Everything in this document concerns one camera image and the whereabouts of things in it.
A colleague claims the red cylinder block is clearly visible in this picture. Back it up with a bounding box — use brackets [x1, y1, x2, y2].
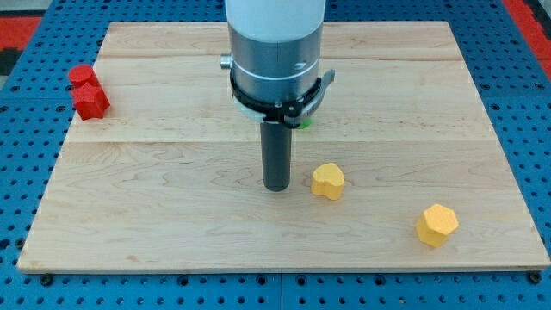
[68, 65, 100, 88]

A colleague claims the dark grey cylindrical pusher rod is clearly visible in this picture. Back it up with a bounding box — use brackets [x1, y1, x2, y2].
[260, 123, 292, 192]

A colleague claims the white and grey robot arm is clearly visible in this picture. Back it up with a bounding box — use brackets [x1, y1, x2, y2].
[220, 0, 335, 192]

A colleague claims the yellow heart block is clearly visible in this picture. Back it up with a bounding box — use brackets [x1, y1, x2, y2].
[311, 163, 345, 201]

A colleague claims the green block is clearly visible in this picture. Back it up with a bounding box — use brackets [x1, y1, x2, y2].
[298, 119, 312, 129]

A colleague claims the black clamp ring mount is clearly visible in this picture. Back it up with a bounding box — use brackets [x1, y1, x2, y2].
[229, 69, 336, 129]

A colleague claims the red star block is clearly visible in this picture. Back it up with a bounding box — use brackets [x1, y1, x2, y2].
[71, 83, 110, 121]

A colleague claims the light wooden board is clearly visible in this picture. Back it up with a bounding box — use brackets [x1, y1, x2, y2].
[17, 22, 550, 274]

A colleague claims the yellow hexagon block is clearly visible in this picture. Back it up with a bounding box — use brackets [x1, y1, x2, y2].
[415, 204, 459, 248]

